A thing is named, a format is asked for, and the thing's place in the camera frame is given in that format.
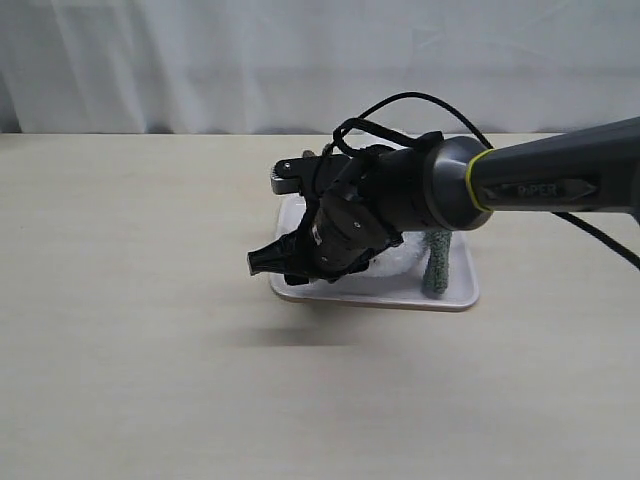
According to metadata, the black camera cable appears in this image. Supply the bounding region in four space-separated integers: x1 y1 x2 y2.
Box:
324 91 640 274

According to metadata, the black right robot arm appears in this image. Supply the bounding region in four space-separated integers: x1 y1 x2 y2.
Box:
247 118 639 285

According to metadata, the white plush snowman toy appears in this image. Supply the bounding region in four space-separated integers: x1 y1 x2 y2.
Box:
294 130 426 281

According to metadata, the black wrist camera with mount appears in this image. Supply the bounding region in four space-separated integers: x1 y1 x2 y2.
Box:
270 154 350 198

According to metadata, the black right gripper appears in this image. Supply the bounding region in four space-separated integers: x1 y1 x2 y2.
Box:
246 194 403 286

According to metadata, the green knitted scarf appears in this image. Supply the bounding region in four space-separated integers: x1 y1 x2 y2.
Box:
422 230 452 296

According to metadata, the white backdrop curtain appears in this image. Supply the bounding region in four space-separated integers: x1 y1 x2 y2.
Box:
1 1 639 134

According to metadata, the white rectangular plastic tray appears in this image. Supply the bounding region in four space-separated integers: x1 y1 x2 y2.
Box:
268 194 482 313

